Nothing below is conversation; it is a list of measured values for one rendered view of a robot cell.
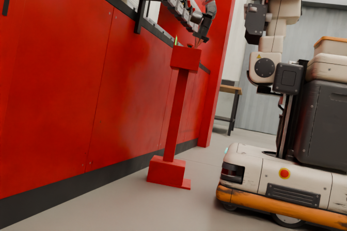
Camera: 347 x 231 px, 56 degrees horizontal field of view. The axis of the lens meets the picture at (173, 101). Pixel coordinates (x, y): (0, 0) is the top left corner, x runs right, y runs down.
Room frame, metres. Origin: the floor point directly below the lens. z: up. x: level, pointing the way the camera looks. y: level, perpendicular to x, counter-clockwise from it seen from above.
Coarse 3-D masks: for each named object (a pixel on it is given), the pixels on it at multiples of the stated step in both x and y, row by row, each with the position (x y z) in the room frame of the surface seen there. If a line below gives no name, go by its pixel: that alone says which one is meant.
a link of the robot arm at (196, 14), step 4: (212, 8) 1.92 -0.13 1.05; (196, 12) 1.94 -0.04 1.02; (200, 12) 1.94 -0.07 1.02; (208, 12) 1.92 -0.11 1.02; (212, 12) 1.92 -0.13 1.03; (192, 16) 1.92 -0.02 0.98; (196, 16) 1.92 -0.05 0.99; (200, 16) 1.92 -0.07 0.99; (208, 16) 1.94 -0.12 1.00; (212, 16) 1.93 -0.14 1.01; (192, 20) 1.93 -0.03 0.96; (196, 20) 1.92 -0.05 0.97
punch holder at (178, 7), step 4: (180, 0) 2.57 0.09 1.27; (176, 4) 2.53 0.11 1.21; (180, 4) 2.58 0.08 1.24; (168, 8) 2.55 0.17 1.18; (172, 8) 2.54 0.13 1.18; (176, 8) 2.53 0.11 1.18; (180, 8) 2.60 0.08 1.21; (172, 12) 2.64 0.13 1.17; (176, 12) 2.62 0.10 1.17; (180, 12) 2.61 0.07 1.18
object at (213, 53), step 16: (224, 0) 3.69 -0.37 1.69; (160, 16) 3.90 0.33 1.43; (224, 16) 3.68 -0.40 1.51; (176, 32) 3.83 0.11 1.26; (192, 32) 3.77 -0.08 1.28; (208, 32) 3.72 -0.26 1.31; (224, 32) 3.67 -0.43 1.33; (208, 48) 3.71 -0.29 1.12; (224, 48) 3.72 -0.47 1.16; (208, 64) 3.70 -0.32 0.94; (208, 96) 3.68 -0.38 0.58; (208, 112) 3.67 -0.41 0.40; (208, 128) 3.67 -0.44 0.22; (208, 144) 3.81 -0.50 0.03
